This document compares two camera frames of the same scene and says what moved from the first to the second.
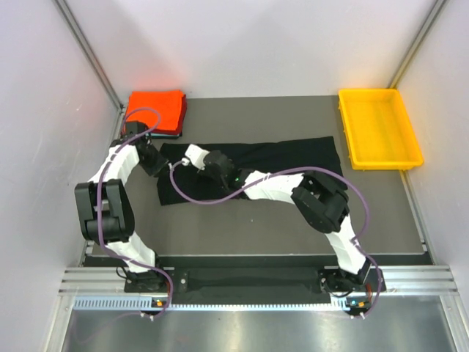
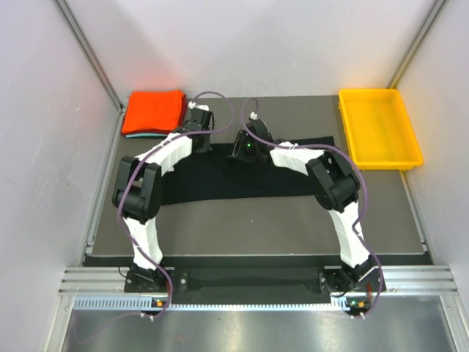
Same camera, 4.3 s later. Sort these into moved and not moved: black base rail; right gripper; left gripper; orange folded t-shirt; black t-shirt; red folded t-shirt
Moved: right gripper; left gripper
Not moved: red folded t-shirt; black t-shirt; black base rail; orange folded t-shirt
